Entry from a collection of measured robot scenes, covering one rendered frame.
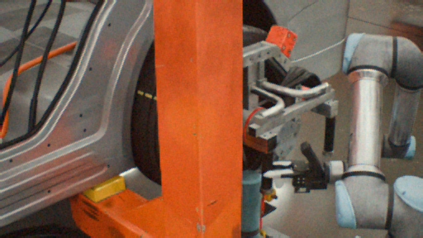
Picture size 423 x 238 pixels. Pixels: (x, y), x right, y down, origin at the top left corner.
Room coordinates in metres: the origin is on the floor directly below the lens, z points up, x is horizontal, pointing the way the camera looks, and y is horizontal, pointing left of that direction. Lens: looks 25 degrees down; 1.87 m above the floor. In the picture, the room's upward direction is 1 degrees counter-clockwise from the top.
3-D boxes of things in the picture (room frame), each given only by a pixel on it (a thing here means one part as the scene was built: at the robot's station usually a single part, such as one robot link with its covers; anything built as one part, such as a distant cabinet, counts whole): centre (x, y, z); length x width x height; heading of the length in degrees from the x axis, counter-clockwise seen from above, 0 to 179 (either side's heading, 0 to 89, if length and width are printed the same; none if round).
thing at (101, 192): (1.97, 0.38, 0.71); 0.14 x 0.14 x 0.05; 45
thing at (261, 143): (1.86, -0.16, 0.93); 0.09 x 0.05 x 0.05; 45
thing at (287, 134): (2.07, -0.19, 0.85); 0.21 x 0.14 x 0.14; 45
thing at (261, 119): (1.97, -0.15, 1.03); 0.19 x 0.18 x 0.11; 45
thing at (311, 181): (1.84, -0.32, 0.80); 0.12 x 0.08 x 0.09; 90
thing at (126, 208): (1.85, 0.26, 0.69); 0.52 x 0.17 x 0.35; 45
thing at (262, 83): (2.10, -0.29, 1.03); 0.19 x 0.18 x 0.11; 45
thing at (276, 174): (1.81, -0.21, 0.81); 0.09 x 0.03 x 0.06; 99
